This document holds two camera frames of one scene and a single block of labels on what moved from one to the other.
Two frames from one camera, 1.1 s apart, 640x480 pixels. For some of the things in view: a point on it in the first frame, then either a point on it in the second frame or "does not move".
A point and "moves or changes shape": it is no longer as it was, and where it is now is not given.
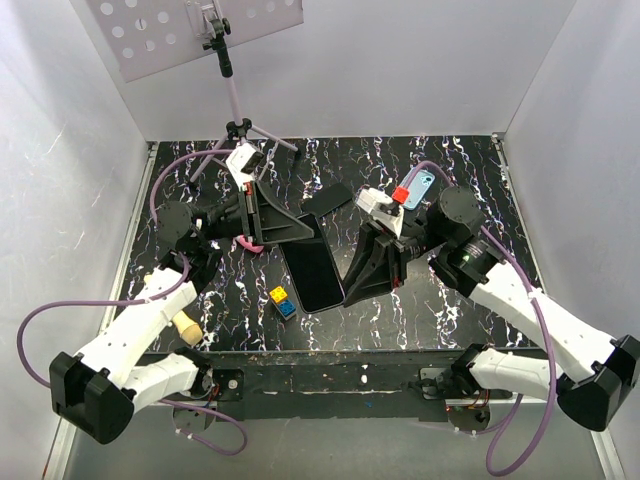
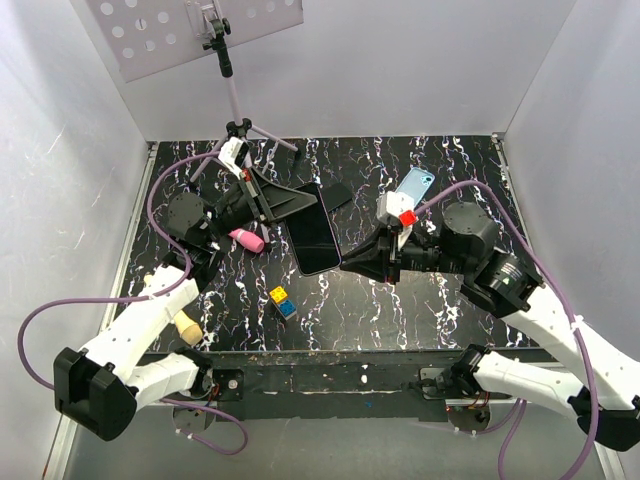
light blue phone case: (418, 187) does not move
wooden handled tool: (189, 329) does not move
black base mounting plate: (325, 386) does not move
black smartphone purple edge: (313, 270) moves or changes shape
